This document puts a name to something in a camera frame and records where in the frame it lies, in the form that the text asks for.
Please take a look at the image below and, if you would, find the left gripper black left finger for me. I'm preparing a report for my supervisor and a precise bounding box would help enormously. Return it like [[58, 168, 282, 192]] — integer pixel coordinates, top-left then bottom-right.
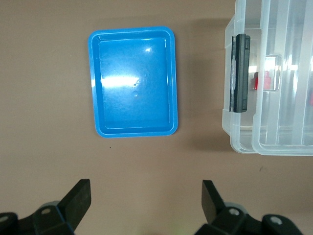
[[0, 179, 91, 235]]

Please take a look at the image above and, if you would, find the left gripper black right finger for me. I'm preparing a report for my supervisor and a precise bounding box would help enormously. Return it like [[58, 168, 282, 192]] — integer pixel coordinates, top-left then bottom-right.
[[195, 180, 306, 235]]

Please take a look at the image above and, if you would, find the clear ribbed plastic lid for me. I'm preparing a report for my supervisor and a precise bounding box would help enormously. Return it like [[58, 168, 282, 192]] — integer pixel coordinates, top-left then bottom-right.
[[251, 0, 313, 157]]

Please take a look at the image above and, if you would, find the red toy block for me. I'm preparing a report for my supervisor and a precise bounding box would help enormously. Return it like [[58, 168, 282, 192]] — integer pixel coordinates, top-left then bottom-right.
[[251, 70, 272, 91]]

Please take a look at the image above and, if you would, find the clear plastic storage box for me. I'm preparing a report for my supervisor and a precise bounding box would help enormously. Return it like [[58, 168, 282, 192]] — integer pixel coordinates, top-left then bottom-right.
[[221, 0, 313, 155]]

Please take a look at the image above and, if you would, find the black box latch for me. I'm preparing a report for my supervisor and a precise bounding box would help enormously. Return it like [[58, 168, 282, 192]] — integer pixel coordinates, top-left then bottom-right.
[[229, 33, 251, 113]]

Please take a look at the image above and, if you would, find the brown paper table cover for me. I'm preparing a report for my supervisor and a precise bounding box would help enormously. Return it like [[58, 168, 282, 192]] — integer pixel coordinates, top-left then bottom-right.
[[0, 0, 313, 235]]

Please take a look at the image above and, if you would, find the blue plastic tray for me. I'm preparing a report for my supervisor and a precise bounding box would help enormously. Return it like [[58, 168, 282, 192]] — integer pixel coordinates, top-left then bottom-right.
[[87, 26, 179, 139]]

